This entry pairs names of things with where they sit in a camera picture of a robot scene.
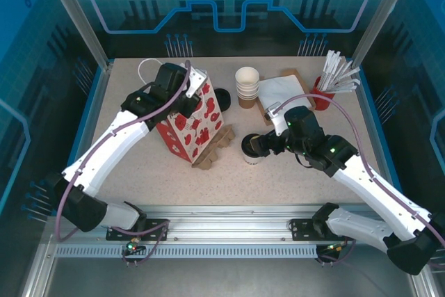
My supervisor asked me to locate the left aluminium frame post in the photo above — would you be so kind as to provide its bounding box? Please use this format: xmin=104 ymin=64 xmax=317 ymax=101
xmin=38 ymin=0 xmax=114 ymax=70

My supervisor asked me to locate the black plastic cup lid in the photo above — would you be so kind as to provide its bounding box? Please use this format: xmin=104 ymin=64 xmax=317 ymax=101
xmin=242 ymin=133 xmax=261 ymax=155

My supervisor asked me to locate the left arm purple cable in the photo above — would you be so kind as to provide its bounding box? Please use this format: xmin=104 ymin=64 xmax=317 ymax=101
xmin=54 ymin=60 xmax=193 ymax=244

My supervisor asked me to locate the aluminium frame rail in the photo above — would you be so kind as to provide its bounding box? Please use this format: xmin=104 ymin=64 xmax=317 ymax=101
xmin=47 ymin=204 xmax=423 ymax=248

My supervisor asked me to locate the red white printed paper bag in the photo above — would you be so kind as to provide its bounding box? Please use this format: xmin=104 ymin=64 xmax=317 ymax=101
xmin=138 ymin=58 xmax=224 ymax=165

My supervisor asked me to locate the brown cardboard cup carrier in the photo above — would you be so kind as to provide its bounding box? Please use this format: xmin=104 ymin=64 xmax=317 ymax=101
xmin=191 ymin=123 xmax=234 ymax=171

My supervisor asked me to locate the blue table edge trim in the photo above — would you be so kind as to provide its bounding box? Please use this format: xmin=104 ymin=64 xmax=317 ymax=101
xmin=62 ymin=58 xmax=115 ymax=216
xmin=353 ymin=65 xmax=416 ymax=216

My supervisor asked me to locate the slotted metal strip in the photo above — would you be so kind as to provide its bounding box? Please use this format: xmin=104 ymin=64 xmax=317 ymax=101
xmin=54 ymin=244 xmax=330 ymax=259

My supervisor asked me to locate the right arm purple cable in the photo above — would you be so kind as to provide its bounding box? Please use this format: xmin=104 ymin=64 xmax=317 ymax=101
xmin=273 ymin=93 xmax=445 ymax=270

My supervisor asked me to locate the stack of black lids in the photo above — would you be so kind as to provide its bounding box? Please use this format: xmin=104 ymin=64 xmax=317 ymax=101
xmin=214 ymin=88 xmax=232 ymax=112

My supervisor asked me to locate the right aluminium frame post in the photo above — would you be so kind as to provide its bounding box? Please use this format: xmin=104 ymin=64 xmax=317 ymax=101
xmin=350 ymin=0 xmax=416 ymax=68

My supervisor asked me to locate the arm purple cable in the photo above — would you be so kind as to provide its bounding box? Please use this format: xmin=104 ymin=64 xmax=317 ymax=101
xmin=54 ymin=60 xmax=193 ymax=244
xmin=273 ymin=93 xmax=445 ymax=270

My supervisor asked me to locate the right blue table edge trim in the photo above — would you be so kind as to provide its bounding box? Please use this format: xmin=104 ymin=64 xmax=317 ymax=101
xmin=353 ymin=65 xmax=416 ymax=216

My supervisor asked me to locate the aluminium frame post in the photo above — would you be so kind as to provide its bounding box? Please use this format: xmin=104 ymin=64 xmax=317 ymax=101
xmin=350 ymin=0 xmax=416 ymax=68
xmin=38 ymin=0 xmax=114 ymax=70

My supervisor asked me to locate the brown napkin tray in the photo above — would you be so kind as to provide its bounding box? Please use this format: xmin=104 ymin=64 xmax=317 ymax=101
xmin=256 ymin=69 xmax=318 ymax=127

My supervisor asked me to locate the left blue table edge trim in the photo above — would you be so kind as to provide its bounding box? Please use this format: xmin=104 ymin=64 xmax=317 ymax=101
xmin=62 ymin=58 xmax=115 ymax=216

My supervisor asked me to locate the white paper napkin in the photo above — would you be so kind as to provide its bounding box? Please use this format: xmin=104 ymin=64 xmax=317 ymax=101
xmin=259 ymin=74 xmax=313 ymax=112

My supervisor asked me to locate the brown paper cup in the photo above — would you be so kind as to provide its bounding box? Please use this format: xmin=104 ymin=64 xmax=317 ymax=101
xmin=238 ymin=95 xmax=260 ymax=109

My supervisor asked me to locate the red straw holder cup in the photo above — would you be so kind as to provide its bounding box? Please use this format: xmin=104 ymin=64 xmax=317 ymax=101
xmin=310 ymin=76 xmax=340 ymax=111

